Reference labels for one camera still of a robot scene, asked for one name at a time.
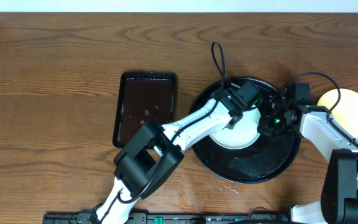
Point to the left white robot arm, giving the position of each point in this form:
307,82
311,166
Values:
151,156

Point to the round black tray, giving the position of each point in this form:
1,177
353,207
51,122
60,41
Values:
263,160

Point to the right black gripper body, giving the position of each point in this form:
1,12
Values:
275,124

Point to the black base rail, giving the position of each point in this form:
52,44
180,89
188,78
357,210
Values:
143,218

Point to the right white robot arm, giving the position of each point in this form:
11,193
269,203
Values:
339,197

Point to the dark brown rectangular tray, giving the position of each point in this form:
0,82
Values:
143,96

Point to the mint plate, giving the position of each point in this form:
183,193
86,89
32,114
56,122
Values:
242,135

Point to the yellow plate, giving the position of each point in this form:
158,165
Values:
346,112

